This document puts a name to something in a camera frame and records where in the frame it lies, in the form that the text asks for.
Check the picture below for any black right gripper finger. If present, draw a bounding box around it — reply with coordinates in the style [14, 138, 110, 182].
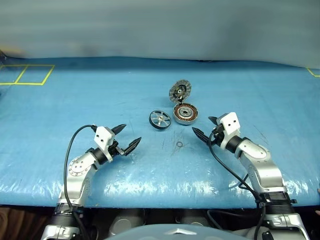
[191, 126, 214, 146]
[207, 115, 221, 126]

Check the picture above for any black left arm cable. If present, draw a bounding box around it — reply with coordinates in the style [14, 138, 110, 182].
[63, 124, 99, 240]

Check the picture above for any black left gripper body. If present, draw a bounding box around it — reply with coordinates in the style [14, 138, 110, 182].
[109, 139, 126, 158]

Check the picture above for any large grey rounded shape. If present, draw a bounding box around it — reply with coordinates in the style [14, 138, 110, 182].
[109, 209, 146, 236]

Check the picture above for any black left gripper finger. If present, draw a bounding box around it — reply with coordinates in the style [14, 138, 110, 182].
[123, 136, 143, 157]
[111, 123, 127, 137]

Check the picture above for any grey robot torso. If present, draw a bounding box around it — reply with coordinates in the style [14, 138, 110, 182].
[104, 223, 241, 240]

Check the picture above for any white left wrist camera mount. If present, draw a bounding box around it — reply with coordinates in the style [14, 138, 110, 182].
[93, 126, 116, 163]

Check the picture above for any motor rotor disc with magnets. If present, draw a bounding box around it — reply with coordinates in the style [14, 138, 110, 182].
[168, 78, 193, 103]

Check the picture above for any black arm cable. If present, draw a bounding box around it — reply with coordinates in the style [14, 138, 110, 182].
[63, 124, 99, 240]
[207, 130, 267, 240]

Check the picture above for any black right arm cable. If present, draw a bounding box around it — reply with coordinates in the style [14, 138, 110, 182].
[207, 130, 267, 240]

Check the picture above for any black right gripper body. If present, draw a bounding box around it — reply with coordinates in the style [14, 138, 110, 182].
[211, 123, 226, 147]

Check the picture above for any yellow tape double square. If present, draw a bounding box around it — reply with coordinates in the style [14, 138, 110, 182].
[0, 64, 56, 87]

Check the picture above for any small grey rounded shape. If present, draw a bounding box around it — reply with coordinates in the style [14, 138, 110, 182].
[179, 209, 211, 227]

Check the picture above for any yellow tape corner marking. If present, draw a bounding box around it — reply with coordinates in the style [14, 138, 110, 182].
[305, 67, 320, 78]

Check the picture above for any motor stator with copper windings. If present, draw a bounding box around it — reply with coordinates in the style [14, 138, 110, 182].
[172, 102, 200, 126]

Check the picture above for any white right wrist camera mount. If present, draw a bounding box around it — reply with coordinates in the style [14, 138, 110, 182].
[216, 112, 242, 149]

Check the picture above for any blue plastic table cover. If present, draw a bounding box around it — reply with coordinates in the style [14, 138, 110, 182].
[0, 56, 320, 210]

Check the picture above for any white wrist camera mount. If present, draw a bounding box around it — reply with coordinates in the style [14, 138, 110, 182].
[93, 126, 116, 163]
[216, 112, 242, 149]

